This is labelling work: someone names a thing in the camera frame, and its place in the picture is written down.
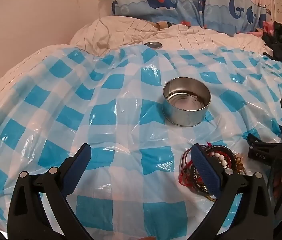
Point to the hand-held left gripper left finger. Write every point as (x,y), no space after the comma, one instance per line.
(78,168)

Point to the whale print curtain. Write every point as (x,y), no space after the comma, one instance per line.
(161,0)

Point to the round metal lid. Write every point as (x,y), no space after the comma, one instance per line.
(153,45)

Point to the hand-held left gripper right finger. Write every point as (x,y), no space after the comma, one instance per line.
(206,171)

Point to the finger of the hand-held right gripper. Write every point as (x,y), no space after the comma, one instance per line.
(257,153)

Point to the round metal tin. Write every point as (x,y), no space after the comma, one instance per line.
(186,100)

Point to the brown object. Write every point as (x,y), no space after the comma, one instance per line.
(163,25)

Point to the white lined quilt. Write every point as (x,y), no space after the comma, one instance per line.
(121,30)

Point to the blue checked plastic sheet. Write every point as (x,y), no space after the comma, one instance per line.
(121,120)

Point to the pink cloth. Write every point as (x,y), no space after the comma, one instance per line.
(268,27)

